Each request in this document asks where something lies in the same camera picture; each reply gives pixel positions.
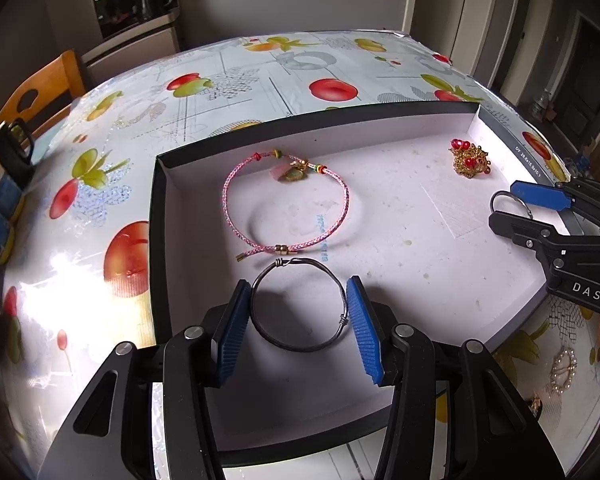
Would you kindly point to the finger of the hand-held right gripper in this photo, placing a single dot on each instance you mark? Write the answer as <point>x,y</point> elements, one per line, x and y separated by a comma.
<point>522,232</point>
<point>537,195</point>

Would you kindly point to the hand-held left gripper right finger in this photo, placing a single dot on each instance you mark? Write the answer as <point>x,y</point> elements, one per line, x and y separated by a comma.
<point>366,332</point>

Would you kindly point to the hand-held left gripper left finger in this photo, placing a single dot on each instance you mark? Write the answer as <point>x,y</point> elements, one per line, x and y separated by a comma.
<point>230,335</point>

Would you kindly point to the black and white cardboard box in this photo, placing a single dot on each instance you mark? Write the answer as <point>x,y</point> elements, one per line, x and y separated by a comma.
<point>405,260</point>

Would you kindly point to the gold and red beaded jewelry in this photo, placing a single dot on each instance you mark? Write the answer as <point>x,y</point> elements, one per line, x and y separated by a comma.
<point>470,162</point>

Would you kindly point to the round pearl brooch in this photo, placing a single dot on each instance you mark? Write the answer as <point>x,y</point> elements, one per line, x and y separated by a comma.
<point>562,369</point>

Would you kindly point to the dark wooden door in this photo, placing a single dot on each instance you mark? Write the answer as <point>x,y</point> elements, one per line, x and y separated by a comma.
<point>580,75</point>

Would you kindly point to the small gold trinket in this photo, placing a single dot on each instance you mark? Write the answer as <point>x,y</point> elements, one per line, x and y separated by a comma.
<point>535,405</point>

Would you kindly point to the white wardrobe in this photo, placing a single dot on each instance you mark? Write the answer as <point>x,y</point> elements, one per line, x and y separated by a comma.
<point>460,15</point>

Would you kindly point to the fruit print tablecloth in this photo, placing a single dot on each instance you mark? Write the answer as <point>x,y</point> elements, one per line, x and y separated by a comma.
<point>205,110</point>

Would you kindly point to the black mug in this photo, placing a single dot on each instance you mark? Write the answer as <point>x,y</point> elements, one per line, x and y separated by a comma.
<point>10,155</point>

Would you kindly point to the grey cabinet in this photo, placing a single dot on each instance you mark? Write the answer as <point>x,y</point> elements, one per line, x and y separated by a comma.
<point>130,47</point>

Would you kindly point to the wooden chair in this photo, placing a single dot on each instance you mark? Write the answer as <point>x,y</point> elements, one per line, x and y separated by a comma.
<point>65,72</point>

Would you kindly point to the black kettle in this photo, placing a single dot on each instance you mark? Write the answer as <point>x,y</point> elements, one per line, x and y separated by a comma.
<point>152,2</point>

